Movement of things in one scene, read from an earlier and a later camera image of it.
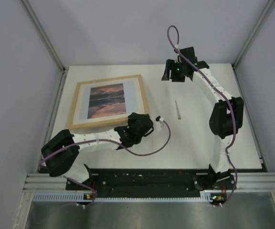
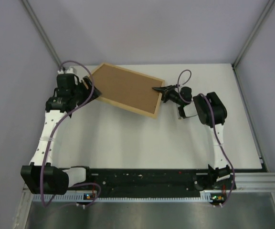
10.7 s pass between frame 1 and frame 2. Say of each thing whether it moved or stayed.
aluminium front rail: stayed
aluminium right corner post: stayed
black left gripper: moved
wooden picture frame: moved
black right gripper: moved
